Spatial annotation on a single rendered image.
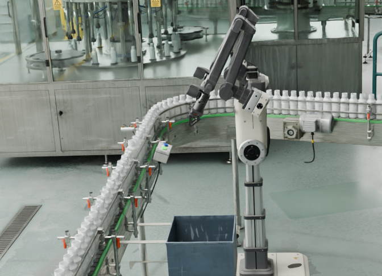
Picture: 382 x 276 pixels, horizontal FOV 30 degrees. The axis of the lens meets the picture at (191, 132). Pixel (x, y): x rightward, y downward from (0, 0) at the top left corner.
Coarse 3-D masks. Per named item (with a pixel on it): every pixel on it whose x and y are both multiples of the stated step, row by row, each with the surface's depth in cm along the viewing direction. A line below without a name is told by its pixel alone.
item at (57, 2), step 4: (52, 0) 682; (56, 0) 681; (60, 0) 681; (152, 0) 672; (156, 0) 672; (56, 4) 682; (60, 4) 682; (152, 4) 674; (156, 4) 673; (56, 8) 684; (60, 8) 683
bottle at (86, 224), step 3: (84, 222) 301; (87, 222) 301; (81, 225) 299; (84, 225) 298; (87, 225) 299; (87, 228) 299; (90, 231) 300; (90, 234) 299; (93, 234) 301; (90, 237) 299; (93, 237) 301; (93, 243) 301; (93, 246) 301; (93, 249) 302; (93, 252) 302; (93, 255) 302
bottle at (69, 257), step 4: (64, 256) 272; (68, 256) 273; (72, 256) 271; (64, 260) 271; (68, 260) 270; (72, 260) 271; (72, 264) 271; (76, 264) 274; (72, 268) 270; (76, 268) 272
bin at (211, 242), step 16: (128, 224) 354; (144, 224) 353; (160, 224) 352; (176, 224) 358; (192, 224) 357; (208, 224) 356; (224, 224) 355; (144, 240) 335; (160, 240) 334; (176, 240) 360; (192, 240) 359; (208, 240) 358; (224, 240) 358; (176, 256) 329; (192, 256) 328; (208, 256) 327; (224, 256) 327; (176, 272) 331; (192, 272) 331; (208, 272) 330; (224, 272) 329
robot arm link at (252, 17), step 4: (240, 8) 416; (244, 8) 416; (248, 8) 422; (248, 12) 416; (252, 12) 421; (248, 16) 417; (252, 16) 416; (256, 16) 422; (248, 20) 418; (252, 20) 417; (256, 20) 417; (252, 24) 419; (240, 36) 423; (236, 48) 424; (232, 56) 426; (224, 72) 426; (224, 76) 427
